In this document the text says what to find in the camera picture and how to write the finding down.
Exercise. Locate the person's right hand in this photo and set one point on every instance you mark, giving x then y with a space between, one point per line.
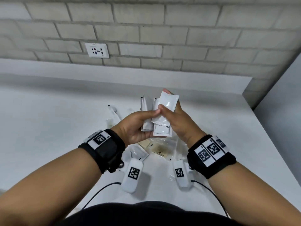
185 129

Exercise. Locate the person's left hand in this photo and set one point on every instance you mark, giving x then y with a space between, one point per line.
134 127

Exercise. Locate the stack of grey shampoo sachets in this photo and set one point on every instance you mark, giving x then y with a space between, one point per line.
146 104

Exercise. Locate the person's left forearm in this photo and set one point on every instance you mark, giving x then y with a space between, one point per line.
47 190

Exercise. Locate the black left wristband with markers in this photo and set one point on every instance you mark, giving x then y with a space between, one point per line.
105 150

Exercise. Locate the black wristband with markers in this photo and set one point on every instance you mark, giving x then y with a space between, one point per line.
211 160
105 150

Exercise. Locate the black right wristband with markers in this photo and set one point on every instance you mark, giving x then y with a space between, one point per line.
211 160

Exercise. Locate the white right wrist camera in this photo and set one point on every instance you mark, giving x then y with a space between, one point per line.
183 181

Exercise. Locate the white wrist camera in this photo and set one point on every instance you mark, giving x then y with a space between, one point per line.
131 183
183 181

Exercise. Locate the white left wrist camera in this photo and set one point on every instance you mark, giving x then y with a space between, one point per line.
131 183

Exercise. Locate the white wall socket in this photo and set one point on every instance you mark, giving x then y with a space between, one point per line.
97 47

